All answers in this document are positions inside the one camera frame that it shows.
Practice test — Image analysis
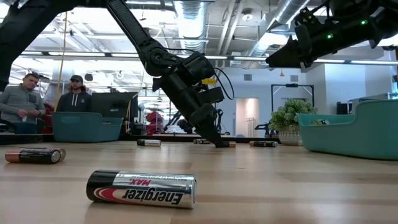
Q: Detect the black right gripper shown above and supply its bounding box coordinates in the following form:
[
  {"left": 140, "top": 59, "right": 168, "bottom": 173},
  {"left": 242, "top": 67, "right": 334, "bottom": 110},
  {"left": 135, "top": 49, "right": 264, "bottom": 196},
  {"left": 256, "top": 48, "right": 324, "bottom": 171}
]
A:
[{"left": 266, "top": 2, "right": 336, "bottom": 68}]

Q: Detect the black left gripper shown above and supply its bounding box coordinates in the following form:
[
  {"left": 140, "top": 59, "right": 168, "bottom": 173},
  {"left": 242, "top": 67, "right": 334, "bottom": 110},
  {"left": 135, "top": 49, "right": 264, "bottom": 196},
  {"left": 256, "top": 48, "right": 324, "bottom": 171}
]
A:
[{"left": 152, "top": 73, "right": 231, "bottom": 149}]

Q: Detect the long ceiling light strip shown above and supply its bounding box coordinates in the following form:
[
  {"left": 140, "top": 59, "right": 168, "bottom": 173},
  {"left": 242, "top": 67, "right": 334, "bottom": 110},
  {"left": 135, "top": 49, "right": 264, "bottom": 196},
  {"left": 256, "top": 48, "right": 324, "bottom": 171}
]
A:
[{"left": 18, "top": 50, "right": 398, "bottom": 65}]

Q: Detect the red fabric object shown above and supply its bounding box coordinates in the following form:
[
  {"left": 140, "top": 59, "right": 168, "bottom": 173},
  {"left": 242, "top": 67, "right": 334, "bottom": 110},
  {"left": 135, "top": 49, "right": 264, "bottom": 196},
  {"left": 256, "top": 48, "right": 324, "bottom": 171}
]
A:
[{"left": 146, "top": 111, "right": 165, "bottom": 136}]

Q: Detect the white ceiling disc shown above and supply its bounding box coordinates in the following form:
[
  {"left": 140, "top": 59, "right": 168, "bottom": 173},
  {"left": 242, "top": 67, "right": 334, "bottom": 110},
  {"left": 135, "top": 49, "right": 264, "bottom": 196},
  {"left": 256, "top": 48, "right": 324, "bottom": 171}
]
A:
[{"left": 241, "top": 8, "right": 254, "bottom": 22}]

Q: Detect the green potted artificial plant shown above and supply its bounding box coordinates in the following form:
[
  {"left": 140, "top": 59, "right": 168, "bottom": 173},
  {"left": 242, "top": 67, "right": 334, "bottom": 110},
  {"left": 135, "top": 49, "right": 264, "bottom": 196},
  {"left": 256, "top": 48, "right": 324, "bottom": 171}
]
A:
[{"left": 269, "top": 98, "right": 318, "bottom": 146}]

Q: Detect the small black monitor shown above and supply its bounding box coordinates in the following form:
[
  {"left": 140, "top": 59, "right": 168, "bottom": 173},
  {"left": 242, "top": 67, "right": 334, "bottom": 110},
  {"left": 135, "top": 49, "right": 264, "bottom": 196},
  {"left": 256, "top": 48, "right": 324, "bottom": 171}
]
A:
[{"left": 336, "top": 101, "right": 353, "bottom": 116}]

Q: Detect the light teal plastic bin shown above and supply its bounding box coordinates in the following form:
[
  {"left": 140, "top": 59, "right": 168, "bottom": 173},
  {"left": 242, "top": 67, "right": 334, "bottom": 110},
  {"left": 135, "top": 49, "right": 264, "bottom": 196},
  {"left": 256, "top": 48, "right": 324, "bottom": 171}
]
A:
[{"left": 297, "top": 98, "right": 398, "bottom": 162}]

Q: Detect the dark teal plastic bin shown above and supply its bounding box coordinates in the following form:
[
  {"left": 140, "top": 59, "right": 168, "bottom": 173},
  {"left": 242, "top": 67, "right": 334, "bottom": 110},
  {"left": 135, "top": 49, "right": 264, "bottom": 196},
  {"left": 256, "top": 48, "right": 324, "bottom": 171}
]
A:
[{"left": 51, "top": 112, "right": 124, "bottom": 144}]

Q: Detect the person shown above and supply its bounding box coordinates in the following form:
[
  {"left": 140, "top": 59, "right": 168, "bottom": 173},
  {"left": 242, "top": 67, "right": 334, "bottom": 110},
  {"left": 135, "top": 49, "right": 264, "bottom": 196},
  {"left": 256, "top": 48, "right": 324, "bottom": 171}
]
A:
[
  {"left": 0, "top": 72, "right": 47, "bottom": 134},
  {"left": 55, "top": 74, "right": 93, "bottom": 113}
]

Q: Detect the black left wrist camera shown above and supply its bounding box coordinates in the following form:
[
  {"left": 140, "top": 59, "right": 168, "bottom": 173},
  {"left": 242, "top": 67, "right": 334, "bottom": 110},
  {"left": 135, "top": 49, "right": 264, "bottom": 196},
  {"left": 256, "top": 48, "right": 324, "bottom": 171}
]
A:
[{"left": 196, "top": 86, "right": 225, "bottom": 106}]

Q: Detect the black frame stand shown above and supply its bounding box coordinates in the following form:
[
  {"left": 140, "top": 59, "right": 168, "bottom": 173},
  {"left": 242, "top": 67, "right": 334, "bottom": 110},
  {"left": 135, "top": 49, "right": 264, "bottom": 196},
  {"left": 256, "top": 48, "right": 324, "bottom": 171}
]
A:
[{"left": 271, "top": 83, "right": 315, "bottom": 105}]

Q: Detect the black aluminium table frame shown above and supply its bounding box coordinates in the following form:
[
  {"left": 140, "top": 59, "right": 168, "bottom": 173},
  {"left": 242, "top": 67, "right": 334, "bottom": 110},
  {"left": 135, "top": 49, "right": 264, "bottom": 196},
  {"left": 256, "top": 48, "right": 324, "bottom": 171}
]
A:
[{"left": 0, "top": 133, "right": 282, "bottom": 146}]

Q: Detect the slanted silver ventilation duct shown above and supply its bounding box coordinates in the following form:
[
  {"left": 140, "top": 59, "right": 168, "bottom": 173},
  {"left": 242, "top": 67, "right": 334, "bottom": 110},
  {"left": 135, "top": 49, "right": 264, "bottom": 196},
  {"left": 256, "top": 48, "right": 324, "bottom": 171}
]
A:
[{"left": 242, "top": 0, "right": 312, "bottom": 63}]

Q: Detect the black looped wrist cable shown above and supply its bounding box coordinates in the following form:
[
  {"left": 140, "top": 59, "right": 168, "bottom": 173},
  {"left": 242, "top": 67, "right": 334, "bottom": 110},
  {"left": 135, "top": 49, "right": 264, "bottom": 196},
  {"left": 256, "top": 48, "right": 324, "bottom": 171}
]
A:
[{"left": 213, "top": 66, "right": 236, "bottom": 101}]

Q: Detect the large silver ventilation duct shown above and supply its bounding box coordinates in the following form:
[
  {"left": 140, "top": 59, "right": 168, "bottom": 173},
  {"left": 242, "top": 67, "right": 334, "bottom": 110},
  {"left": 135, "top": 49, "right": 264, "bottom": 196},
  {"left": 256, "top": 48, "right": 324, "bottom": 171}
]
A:
[{"left": 173, "top": 0, "right": 209, "bottom": 108}]

